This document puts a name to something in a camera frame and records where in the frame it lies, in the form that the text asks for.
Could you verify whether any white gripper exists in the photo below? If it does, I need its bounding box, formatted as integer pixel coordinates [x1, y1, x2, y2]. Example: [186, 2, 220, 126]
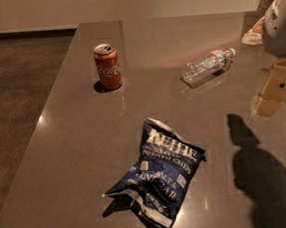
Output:
[254, 0, 286, 117]

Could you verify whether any red coke can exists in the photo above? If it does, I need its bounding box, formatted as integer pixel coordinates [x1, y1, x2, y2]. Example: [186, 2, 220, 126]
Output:
[94, 43, 123, 90]

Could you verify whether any white and orange snack wrapper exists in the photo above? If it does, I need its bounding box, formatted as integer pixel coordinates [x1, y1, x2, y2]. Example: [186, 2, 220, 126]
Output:
[241, 18, 264, 46]

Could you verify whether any clear plastic water bottle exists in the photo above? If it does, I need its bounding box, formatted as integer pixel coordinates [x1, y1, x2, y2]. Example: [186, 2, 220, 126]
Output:
[180, 48, 236, 88]

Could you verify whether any blue Kettle chips bag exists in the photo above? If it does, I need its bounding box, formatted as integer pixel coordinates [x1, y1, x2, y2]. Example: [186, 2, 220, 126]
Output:
[105, 118, 205, 228]

